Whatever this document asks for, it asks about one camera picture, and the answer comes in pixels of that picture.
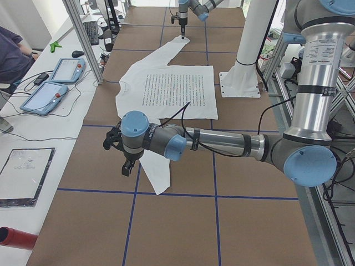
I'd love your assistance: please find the black computer mouse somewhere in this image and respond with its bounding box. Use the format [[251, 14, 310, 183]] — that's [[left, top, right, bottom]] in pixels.
[[72, 50, 84, 58]]

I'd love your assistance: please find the black keyboard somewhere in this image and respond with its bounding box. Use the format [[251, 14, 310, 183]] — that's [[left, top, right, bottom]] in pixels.
[[83, 21, 99, 45]]

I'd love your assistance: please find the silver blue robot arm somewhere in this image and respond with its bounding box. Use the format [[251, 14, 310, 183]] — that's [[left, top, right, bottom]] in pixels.
[[171, 0, 223, 39], [103, 1, 354, 187]]

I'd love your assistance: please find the blue teach pendant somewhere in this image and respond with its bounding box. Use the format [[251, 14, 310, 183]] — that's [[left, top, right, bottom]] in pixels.
[[49, 58, 86, 84], [20, 81, 69, 115]]

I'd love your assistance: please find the green plastic clamp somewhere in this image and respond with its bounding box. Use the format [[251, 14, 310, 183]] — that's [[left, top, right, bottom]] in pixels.
[[49, 41, 62, 53]]

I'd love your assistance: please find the near blue teach pendant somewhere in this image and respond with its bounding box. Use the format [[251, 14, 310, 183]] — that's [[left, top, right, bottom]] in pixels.
[[20, 81, 69, 115]]

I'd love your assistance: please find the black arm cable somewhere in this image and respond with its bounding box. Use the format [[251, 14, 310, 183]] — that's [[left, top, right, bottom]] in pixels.
[[159, 91, 297, 157]]

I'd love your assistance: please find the person in dark shirt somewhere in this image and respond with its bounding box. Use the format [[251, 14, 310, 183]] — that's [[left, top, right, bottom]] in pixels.
[[1, 27, 39, 94]]

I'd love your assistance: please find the far blue teach pendant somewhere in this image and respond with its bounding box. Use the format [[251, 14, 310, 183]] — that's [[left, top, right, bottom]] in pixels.
[[49, 58, 86, 84]]

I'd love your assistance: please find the white camera mast pedestal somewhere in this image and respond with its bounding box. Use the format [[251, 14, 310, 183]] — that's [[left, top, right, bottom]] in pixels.
[[219, 0, 278, 98]]

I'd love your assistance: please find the red cylinder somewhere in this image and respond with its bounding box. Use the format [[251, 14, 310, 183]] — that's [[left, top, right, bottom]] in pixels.
[[1, 227, 38, 250]]

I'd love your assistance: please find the white long-sleeve printed shirt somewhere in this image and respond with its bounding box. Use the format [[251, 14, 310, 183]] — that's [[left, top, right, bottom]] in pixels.
[[115, 36, 218, 195]]

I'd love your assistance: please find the aluminium frame post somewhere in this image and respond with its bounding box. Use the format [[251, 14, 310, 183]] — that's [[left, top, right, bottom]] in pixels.
[[62, 0, 103, 85]]

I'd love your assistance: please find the black power adapter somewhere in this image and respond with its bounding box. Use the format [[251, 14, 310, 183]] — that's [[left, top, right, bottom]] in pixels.
[[33, 73, 49, 86]]

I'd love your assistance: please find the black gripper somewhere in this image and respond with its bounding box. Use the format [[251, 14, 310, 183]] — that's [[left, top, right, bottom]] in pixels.
[[103, 124, 139, 176], [171, 12, 188, 39]]

